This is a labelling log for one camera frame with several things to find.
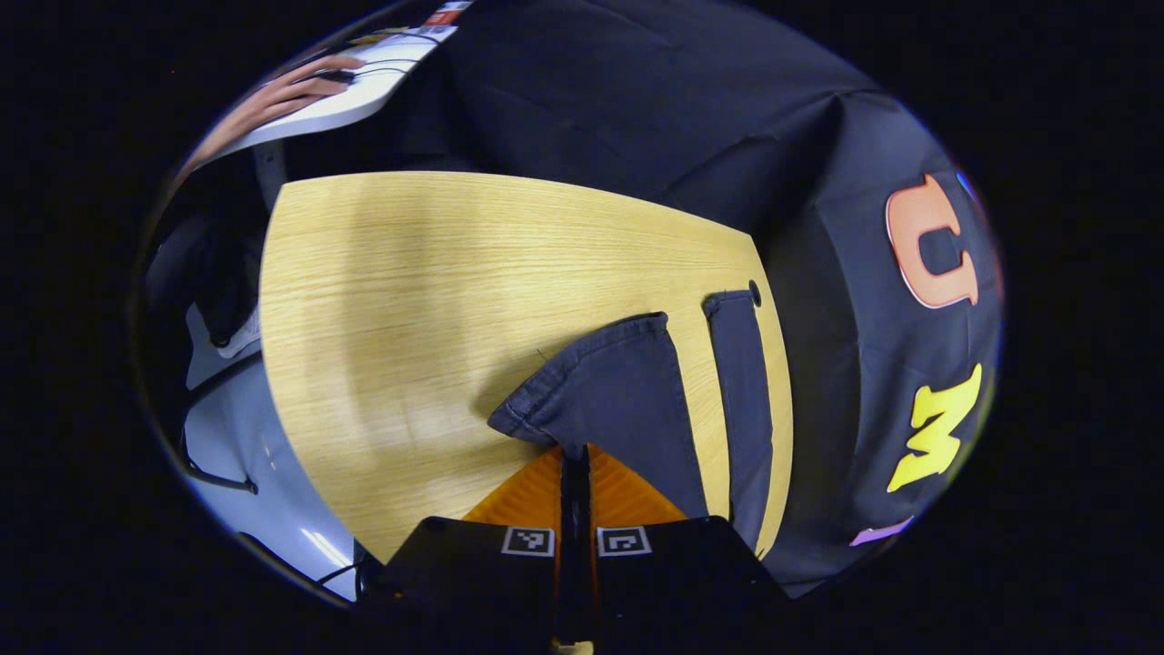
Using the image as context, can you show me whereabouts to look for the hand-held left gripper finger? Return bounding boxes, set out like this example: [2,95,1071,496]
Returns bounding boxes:
[576,444,792,655]
[359,444,578,655]

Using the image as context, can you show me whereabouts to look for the dark grey jeans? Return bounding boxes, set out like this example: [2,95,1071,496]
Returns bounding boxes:
[488,289,776,558]

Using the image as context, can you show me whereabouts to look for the black backdrop cloth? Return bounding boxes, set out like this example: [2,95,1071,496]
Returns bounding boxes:
[400,0,1006,597]

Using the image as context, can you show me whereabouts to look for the white desk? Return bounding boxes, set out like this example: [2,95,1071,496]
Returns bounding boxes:
[177,0,474,212]

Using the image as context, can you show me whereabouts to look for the black floor cable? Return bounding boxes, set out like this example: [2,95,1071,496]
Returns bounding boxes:
[176,426,261,497]

